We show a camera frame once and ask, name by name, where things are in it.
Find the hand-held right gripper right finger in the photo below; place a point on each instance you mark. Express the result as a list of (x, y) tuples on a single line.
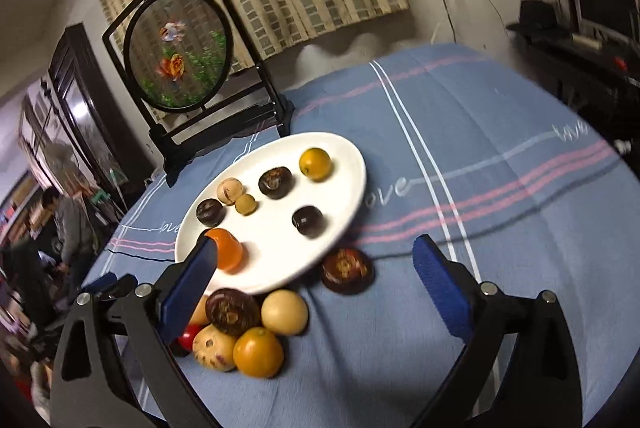
[(442, 283)]

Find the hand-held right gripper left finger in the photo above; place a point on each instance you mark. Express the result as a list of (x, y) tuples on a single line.
[(187, 288)]

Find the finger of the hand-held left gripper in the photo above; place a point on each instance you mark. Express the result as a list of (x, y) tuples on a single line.
[(99, 284)]

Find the dark brown mangosteen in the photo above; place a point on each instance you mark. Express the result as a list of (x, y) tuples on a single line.
[(232, 311), (275, 181), (210, 212), (347, 271)]

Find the small red fruit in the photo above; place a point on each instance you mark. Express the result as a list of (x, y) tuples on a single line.
[(189, 339)]

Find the orange tangerine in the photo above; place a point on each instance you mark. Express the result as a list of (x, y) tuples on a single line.
[(230, 253)]

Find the tan purple-speckled fruit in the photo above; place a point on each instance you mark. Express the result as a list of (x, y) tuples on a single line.
[(215, 348)]

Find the yellow-orange round fruit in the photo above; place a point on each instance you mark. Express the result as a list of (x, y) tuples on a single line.
[(315, 163), (258, 353)]

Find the pale beige round fruit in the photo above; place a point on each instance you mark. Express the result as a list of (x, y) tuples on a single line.
[(285, 312)]

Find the white round plate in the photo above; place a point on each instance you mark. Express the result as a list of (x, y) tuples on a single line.
[(280, 248)]

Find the small tan longan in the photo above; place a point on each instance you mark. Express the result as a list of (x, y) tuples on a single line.
[(246, 204)]

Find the pale beige spotted fruit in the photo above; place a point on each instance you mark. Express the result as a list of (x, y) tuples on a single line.
[(229, 191)]

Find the dark purple plum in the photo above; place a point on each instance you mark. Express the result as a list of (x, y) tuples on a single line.
[(309, 221)]

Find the blue striped tablecloth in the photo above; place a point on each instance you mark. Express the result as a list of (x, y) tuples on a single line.
[(450, 147)]

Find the goldfish screen on black stand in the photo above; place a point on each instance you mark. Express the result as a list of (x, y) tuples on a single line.
[(175, 52)]

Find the dark low cabinet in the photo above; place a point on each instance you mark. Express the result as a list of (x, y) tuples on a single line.
[(575, 67)]

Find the computer monitor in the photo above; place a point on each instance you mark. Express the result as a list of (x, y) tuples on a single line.
[(607, 2)]

